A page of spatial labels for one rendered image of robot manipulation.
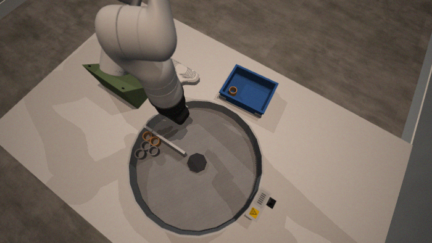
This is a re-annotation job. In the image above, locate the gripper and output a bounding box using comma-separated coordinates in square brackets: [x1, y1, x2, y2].
[145, 58, 200, 125]

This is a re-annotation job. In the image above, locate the blue rectangular tray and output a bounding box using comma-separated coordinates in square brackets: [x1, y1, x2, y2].
[219, 64, 279, 118]

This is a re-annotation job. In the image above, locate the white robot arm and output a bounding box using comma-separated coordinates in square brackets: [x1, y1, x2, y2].
[94, 0, 178, 96]

